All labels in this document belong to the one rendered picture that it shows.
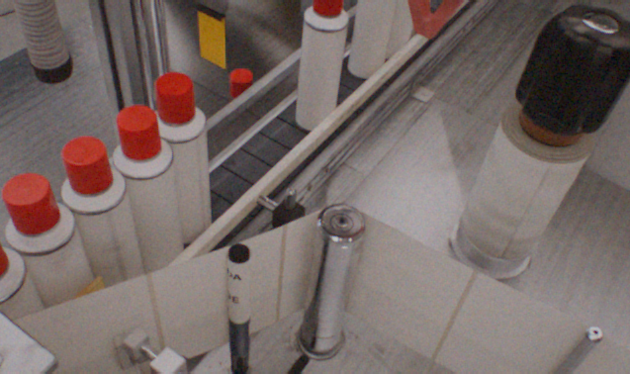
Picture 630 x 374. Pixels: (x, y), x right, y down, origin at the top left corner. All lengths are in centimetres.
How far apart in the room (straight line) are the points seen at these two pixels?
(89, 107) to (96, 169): 44
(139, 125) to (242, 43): 55
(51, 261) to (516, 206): 42
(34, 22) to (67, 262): 19
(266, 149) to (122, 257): 28
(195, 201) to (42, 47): 20
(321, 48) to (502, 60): 46
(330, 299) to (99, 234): 20
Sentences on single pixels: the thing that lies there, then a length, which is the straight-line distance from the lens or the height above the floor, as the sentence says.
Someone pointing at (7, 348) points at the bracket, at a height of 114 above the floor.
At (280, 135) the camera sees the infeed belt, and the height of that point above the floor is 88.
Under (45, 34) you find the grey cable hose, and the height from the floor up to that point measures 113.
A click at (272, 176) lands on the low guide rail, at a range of 71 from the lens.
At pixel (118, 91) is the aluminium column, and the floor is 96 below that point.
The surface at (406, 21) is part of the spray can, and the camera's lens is 92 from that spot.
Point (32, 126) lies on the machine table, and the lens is 94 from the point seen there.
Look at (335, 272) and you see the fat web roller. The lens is 50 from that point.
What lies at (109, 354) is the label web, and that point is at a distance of 53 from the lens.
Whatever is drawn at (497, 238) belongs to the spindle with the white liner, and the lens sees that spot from 67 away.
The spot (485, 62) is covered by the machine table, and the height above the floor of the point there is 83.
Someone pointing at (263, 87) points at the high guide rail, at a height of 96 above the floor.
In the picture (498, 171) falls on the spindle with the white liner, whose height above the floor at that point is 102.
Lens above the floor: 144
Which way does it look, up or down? 48 degrees down
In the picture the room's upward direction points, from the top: 7 degrees clockwise
